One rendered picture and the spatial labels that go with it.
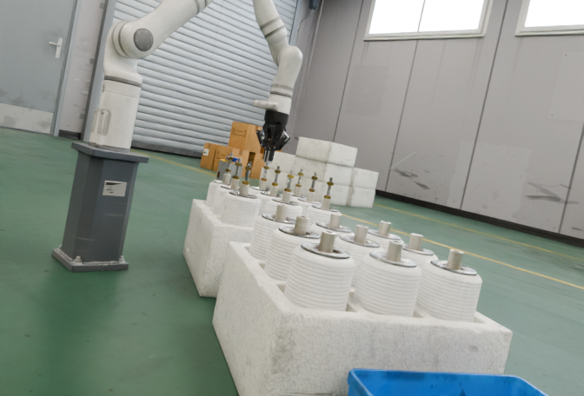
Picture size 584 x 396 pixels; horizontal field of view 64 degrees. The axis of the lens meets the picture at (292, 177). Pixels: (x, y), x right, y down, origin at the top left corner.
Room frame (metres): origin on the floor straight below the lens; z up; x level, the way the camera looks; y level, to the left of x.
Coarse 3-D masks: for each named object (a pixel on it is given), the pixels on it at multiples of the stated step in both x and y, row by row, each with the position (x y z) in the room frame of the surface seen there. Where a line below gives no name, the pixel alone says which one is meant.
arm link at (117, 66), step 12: (120, 24) 1.17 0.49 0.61; (108, 36) 1.18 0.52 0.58; (108, 48) 1.18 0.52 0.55; (120, 48) 1.16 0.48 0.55; (108, 60) 1.18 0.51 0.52; (120, 60) 1.20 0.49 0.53; (132, 60) 1.23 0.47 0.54; (108, 72) 1.16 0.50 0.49; (120, 72) 1.16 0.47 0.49; (132, 72) 1.18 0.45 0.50; (132, 84) 1.17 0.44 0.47
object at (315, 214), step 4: (308, 208) 1.28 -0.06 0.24; (312, 208) 1.26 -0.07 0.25; (316, 208) 1.26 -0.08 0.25; (308, 212) 1.27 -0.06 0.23; (312, 212) 1.26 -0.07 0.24; (316, 212) 1.25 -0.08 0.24; (320, 212) 1.24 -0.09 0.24; (324, 212) 1.24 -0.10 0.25; (328, 212) 1.25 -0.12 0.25; (332, 212) 1.25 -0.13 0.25; (308, 216) 1.27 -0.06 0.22; (312, 216) 1.25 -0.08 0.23; (316, 216) 1.25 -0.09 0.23; (320, 216) 1.24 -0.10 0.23; (324, 216) 1.24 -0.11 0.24; (328, 216) 1.24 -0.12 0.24; (312, 220) 1.25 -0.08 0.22; (316, 220) 1.25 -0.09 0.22; (320, 220) 1.24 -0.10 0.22; (324, 220) 1.24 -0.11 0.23; (328, 220) 1.24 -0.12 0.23; (308, 224) 1.26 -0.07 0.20; (312, 224) 1.25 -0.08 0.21; (308, 228) 1.26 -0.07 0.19
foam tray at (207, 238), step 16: (192, 208) 1.45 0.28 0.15; (208, 208) 1.33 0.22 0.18; (192, 224) 1.39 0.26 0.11; (208, 224) 1.17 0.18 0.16; (224, 224) 1.14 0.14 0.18; (192, 240) 1.34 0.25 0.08; (208, 240) 1.14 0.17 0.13; (224, 240) 1.12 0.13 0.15; (240, 240) 1.13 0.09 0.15; (192, 256) 1.30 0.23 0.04; (208, 256) 1.11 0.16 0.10; (224, 256) 1.12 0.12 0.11; (192, 272) 1.25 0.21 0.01; (208, 272) 1.11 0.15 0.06; (208, 288) 1.11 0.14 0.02
